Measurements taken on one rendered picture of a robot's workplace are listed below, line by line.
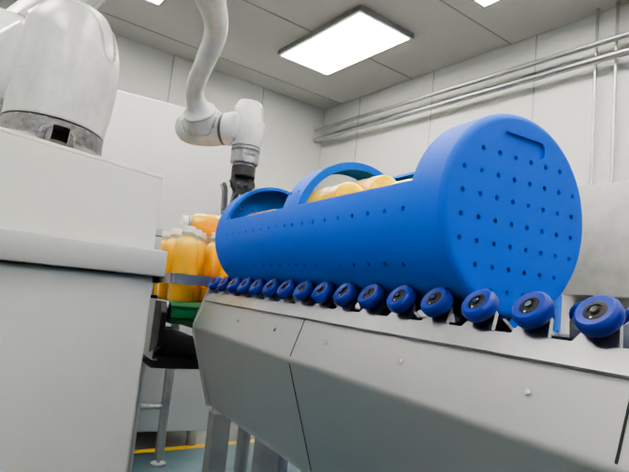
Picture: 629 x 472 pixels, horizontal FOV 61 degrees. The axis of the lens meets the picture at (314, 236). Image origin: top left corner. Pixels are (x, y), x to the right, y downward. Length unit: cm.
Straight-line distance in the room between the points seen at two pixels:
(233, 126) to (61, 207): 96
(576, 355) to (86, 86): 77
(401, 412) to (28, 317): 50
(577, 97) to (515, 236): 416
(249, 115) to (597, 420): 137
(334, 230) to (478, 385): 38
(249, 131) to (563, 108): 360
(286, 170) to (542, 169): 600
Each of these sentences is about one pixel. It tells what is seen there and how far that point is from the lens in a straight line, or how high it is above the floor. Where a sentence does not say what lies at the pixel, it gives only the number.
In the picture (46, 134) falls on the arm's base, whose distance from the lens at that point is 88.
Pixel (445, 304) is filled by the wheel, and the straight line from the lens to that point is 71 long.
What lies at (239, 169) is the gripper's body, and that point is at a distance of 167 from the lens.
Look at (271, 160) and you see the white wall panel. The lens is 664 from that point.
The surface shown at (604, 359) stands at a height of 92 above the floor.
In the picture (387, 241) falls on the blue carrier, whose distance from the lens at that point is 77.
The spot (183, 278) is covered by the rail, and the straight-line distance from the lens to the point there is 157.
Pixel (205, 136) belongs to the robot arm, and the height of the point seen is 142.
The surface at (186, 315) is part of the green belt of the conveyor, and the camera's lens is 155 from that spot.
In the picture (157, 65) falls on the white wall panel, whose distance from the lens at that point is 623.
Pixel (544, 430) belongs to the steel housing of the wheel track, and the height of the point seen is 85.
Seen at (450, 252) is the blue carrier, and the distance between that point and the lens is 69.
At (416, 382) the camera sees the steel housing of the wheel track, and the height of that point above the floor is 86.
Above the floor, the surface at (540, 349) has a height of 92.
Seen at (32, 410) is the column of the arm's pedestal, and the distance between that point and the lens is 83.
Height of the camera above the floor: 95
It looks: 6 degrees up
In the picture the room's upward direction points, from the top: 6 degrees clockwise
